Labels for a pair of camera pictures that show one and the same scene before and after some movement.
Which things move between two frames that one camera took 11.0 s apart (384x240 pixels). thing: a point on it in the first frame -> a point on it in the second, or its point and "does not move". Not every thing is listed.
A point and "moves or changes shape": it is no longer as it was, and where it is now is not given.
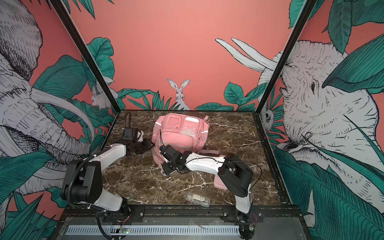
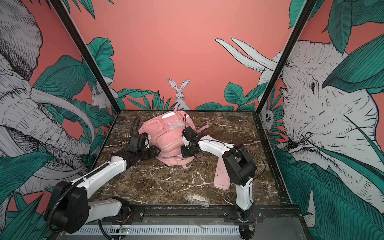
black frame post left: [60, 6] does not move
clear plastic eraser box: [197, 199] does not move
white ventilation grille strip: [95, 230] does not move
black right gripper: [165, 166] -> [185, 153]
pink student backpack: [183, 132] moves or changes shape
